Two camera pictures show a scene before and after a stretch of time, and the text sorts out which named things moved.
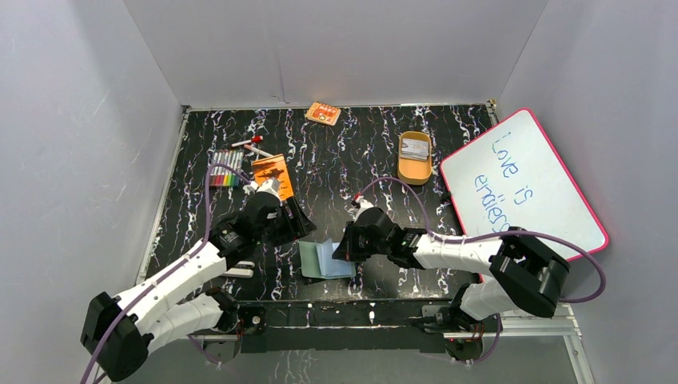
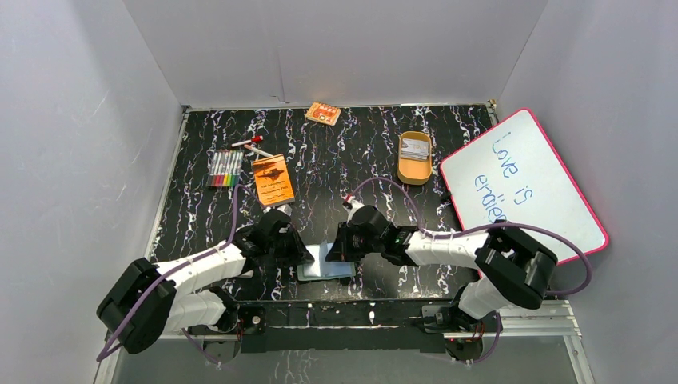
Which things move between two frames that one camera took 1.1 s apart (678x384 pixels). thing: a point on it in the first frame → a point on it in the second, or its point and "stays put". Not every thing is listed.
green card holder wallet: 317,261 stays put
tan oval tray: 414,171 stays put
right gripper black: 347,250 stays put
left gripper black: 289,223 → 292,246
